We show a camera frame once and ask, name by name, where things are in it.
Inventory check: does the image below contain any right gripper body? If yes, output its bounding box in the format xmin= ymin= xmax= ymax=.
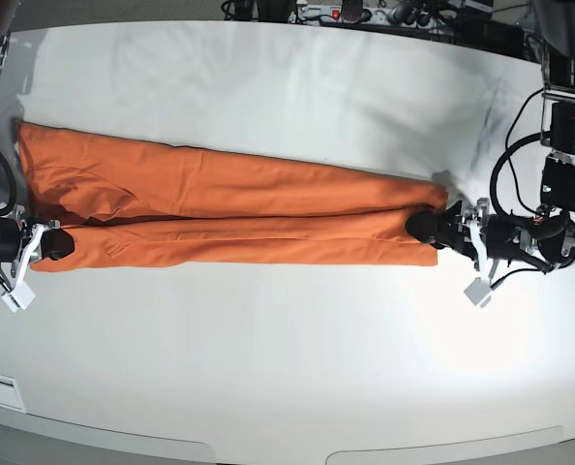
xmin=0 ymin=217 xmax=44 ymax=264

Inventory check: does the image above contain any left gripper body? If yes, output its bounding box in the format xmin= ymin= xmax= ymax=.
xmin=449 ymin=201 xmax=535 ymax=265

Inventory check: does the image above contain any orange T-shirt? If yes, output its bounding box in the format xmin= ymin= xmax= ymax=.
xmin=16 ymin=122 xmax=447 ymax=272

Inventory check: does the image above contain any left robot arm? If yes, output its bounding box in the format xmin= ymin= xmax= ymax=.
xmin=386 ymin=1 xmax=575 ymax=273

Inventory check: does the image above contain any white power strip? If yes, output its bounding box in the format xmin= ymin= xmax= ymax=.
xmin=288 ymin=1 xmax=397 ymax=26

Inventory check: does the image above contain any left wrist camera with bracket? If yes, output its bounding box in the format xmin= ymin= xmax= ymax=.
xmin=458 ymin=198 xmax=499 ymax=308

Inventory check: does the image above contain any background cable clutter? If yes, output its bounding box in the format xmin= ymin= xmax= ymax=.
xmin=221 ymin=0 xmax=544 ymax=63

